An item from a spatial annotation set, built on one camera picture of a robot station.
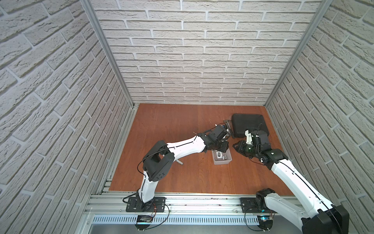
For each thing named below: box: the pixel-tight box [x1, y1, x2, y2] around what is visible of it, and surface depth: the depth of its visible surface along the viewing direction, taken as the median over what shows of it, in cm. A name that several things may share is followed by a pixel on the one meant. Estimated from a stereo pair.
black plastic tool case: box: [231, 113, 270, 138], surface depth 106 cm
